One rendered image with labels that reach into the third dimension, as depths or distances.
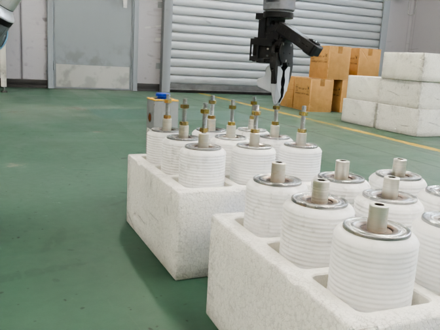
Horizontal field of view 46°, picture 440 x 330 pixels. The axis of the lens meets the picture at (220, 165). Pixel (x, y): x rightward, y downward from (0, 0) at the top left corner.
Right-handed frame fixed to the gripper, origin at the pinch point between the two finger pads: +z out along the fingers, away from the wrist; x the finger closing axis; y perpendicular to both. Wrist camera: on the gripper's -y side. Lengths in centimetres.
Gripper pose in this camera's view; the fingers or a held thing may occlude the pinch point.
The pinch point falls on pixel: (279, 99)
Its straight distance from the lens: 126.7
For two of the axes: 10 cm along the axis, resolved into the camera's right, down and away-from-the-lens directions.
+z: -0.6, 9.8, 2.0
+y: -8.3, -1.6, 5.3
